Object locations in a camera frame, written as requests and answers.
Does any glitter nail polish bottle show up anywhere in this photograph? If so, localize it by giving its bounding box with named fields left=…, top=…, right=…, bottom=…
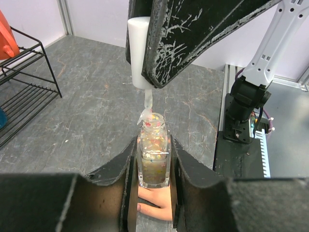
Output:
left=136, top=112, right=171, bottom=189

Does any white nail polish brush cap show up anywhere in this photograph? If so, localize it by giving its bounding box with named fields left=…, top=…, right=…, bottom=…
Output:
left=127, top=16, right=154, bottom=125

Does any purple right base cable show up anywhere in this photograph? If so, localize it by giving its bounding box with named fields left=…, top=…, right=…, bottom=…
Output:
left=235, top=69, right=276, bottom=136

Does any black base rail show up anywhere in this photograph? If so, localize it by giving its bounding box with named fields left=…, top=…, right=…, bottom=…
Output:
left=213, top=94, right=264, bottom=178

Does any grey slotted cable duct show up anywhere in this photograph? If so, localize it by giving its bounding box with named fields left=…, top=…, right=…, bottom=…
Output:
left=255, top=129, right=271, bottom=178

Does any orange mug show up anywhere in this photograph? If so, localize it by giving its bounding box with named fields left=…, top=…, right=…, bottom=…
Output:
left=0, top=11, right=20, bottom=60

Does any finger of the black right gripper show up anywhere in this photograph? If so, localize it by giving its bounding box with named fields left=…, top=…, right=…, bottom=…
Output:
left=126, top=0, right=153, bottom=63
left=141, top=0, right=278, bottom=88

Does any black wire rack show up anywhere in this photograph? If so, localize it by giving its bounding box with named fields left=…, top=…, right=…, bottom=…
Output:
left=0, top=28, right=62, bottom=147

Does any mannequin hand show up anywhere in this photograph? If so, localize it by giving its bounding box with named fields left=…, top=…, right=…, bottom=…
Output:
left=137, top=187, right=172, bottom=221

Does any blue mug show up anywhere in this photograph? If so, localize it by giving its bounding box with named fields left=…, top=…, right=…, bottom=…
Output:
left=0, top=108, right=7, bottom=129

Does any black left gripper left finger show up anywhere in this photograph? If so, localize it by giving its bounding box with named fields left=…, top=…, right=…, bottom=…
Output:
left=0, top=139, right=138, bottom=232

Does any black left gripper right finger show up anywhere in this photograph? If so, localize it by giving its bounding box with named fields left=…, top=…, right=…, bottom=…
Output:
left=170, top=138, right=309, bottom=232

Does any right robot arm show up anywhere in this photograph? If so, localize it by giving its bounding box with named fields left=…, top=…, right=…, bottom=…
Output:
left=126, top=0, right=309, bottom=144

